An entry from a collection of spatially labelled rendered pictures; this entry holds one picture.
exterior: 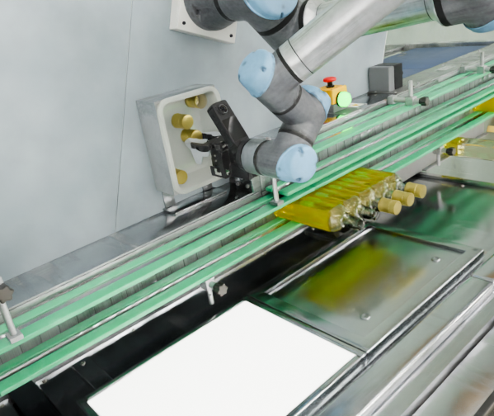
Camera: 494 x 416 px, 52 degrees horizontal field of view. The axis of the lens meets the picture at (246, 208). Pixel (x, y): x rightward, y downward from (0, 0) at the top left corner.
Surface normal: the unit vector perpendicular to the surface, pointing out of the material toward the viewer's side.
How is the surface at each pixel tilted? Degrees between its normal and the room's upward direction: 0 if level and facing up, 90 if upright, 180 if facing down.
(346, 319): 90
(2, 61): 0
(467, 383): 90
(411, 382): 90
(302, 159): 1
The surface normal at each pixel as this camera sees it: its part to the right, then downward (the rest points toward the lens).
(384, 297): -0.15, -0.91
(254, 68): -0.61, -0.39
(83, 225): 0.67, 0.19
